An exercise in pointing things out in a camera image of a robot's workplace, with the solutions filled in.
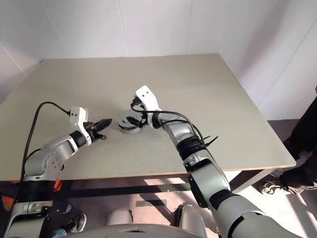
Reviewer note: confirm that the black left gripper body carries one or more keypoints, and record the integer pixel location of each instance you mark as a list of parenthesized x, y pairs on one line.
[(91, 132)]

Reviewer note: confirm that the person in dark clothing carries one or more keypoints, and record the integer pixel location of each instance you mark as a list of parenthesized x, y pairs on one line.
[(304, 138)]

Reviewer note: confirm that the grey and white shoe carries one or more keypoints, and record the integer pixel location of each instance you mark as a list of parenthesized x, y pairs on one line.
[(275, 187)]

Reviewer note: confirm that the black metal table frame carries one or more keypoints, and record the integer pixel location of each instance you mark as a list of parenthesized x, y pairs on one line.
[(123, 191)]

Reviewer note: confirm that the silver robot torso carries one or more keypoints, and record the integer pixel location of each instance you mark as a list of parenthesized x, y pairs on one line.
[(158, 231)]

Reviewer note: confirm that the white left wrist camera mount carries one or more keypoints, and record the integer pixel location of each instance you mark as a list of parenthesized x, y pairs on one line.
[(78, 115)]

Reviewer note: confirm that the black and white sneaker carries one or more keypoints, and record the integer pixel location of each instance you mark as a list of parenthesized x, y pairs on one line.
[(76, 223)]

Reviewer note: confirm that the grey tape roll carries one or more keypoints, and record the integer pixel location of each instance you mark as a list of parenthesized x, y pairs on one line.
[(128, 132)]

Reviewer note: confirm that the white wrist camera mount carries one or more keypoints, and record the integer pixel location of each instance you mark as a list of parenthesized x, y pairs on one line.
[(78, 115), (148, 98)]

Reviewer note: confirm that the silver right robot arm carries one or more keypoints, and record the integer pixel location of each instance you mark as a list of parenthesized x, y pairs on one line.
[(180, 131)]

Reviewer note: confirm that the grey rounded robot leg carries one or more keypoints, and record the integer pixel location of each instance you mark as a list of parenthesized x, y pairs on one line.
[(120, 217), (193, 218)]

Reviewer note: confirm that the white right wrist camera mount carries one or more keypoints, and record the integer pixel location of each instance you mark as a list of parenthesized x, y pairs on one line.
[(148, 98)]

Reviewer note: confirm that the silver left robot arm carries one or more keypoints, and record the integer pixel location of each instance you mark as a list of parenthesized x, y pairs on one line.
[(59, 148)]

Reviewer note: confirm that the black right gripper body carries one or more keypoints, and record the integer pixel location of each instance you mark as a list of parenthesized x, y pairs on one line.
[(143, 119)]

